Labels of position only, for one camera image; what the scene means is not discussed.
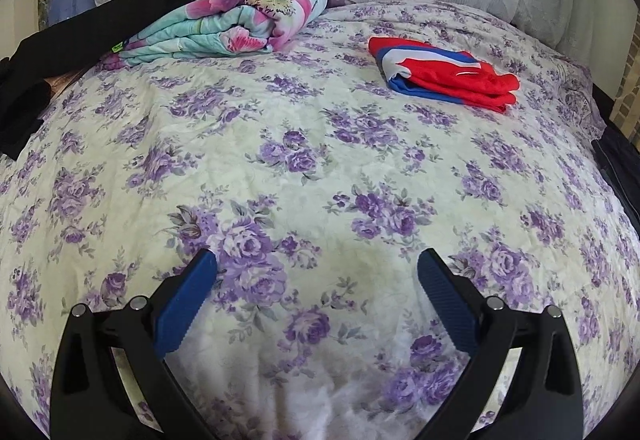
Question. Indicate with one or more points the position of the purple floral bed sheet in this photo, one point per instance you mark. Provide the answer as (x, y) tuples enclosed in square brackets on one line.
[(310, 170)]

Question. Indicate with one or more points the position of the black clothing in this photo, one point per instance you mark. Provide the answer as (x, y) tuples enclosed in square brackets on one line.
[(100, 20)]

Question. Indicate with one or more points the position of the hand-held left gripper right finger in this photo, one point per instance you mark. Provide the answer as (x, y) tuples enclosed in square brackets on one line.
[(447, 305)]

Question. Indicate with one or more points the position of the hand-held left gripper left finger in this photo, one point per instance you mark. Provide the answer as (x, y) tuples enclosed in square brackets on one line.
[(185, 305)]

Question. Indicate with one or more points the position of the beige checked curtain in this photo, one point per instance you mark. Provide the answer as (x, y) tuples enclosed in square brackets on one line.
[(627, 95)]

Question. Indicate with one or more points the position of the teal floral folded blanket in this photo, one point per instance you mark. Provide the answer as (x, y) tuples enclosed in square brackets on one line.
[(225, 15)]

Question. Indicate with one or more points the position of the dark navy clothing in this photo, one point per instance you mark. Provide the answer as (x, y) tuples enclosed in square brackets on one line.
[(620, 170)]

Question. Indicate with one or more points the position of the red blue white jersey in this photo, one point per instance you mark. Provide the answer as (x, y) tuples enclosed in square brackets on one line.
[(450, 70)]

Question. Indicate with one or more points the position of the purple patterned pillow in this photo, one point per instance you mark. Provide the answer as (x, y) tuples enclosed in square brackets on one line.
[(582, 95)]

